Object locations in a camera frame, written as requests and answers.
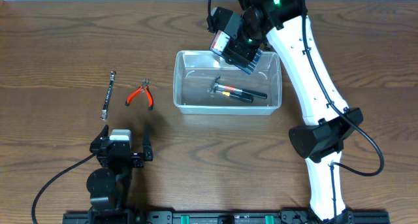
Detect silver black wrench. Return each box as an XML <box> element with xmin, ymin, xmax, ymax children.
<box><xmin>101</xmin><ymin>71</ymin><xmax>116</xmax><ymax>121</ymax></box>

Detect precision screwdriver set case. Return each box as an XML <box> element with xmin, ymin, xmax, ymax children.
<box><xmin>210</xmin><ymin>31</ymin><xmax>263</xmax><ymax>74</ymax></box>

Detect small claw hammer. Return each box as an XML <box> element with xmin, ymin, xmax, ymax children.
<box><xmin>209</xmin><ymin>75</ymin><xmax>268</xmax><ymax>99</ymax></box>

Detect black yellow screwdriver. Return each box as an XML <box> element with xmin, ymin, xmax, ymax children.
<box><xmin>209</xmin><ymin>90</ymin><xmax>253</xmax><ymax>103</ymax></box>

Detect orange handled pliers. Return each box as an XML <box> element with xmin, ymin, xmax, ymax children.
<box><xmin>125</xmin><ymin>79</ymin><xmax>154</xmax><ymax>110</ymax></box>

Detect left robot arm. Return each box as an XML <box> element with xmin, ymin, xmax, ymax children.
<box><xmin>86</xmin><ymin>125</ymin><xmax>153</xmax><ymax>210</ymax></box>

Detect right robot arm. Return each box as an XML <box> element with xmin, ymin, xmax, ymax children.
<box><xmin>207</xmin><ymin>0</ymin><xmax>363</xmax><ymax>223</ymax></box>

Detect clear plastic container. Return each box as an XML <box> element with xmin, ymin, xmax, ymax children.
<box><xmin>173</xmin><ymin>50</ymin><xmax>282</xmax><ymax>115</ymax></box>

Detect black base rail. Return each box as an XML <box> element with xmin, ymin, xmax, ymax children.
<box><xmin>62</xmin><ymin>210</ymin><xmax>391</xmax><ymax>224</ymax></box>

